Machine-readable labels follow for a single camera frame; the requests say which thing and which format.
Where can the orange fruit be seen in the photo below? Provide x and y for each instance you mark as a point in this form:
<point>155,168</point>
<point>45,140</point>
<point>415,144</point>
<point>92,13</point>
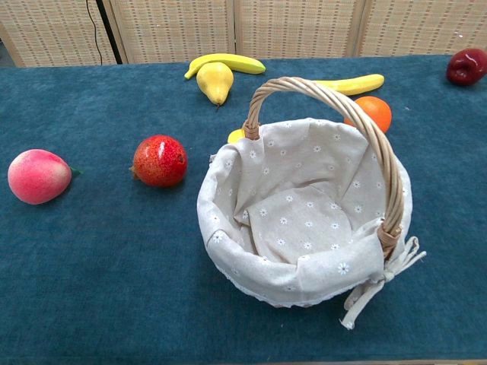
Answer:
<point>374,110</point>

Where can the yellow starfruit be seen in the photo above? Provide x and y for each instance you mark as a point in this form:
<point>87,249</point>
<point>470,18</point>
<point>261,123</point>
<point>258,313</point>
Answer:
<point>236,136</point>

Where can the red pomegranate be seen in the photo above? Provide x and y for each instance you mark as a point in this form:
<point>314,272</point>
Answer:
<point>160,161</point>

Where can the yellow pear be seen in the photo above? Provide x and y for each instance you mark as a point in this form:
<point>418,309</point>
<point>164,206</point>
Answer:
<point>215,81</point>

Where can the yellow banana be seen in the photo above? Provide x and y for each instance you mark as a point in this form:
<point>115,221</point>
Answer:
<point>236,61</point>
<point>357,84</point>

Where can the woven folding screen panel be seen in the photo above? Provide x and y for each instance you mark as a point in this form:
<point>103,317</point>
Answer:
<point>45,30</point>
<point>171,26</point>
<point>418,26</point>
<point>296,26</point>

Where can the dark blue tablecloth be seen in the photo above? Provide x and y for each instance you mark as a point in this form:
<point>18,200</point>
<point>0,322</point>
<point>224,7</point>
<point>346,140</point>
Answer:
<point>95,266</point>

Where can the black tripod pole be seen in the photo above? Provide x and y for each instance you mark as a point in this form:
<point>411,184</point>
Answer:
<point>110,34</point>

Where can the pink peach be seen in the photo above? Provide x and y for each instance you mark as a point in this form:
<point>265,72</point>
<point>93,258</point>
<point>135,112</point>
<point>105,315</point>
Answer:
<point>38,176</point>

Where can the dark red apple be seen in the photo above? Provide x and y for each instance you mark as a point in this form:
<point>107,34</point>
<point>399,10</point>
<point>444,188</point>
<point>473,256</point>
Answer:
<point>468,66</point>

